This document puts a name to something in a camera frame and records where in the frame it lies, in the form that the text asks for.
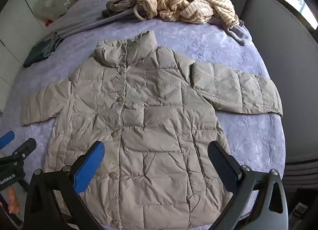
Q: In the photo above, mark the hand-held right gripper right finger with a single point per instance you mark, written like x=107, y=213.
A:
x=222, y=168

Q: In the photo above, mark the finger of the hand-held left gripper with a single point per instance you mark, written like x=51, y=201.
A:
x=24, y=147
x=7, y=138

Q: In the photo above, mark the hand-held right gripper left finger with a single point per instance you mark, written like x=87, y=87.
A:
x=89, y=166

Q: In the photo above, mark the beige puffer jacket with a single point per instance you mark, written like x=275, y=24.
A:
x=149, y=96

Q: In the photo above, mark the person's left hand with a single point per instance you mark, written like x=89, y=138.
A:
x=13, y=200

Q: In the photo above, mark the dark teal fringed scarf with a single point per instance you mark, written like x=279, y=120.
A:
x=37, y=53

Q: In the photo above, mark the white wardrobe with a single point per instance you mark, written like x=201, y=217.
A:
x=15, y=34

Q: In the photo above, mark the purple bed blanket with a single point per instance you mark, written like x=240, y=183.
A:
x=211, y=41

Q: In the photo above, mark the lilac grey cloth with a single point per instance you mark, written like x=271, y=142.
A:
x=238, y=34

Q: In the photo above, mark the grey folded cloth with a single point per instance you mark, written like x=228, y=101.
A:
x=87, y=25

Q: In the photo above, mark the white standing fan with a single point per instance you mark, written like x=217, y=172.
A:
x=48, y=4

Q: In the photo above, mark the cream striped garment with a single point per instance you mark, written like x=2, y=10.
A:
x=178, y=4

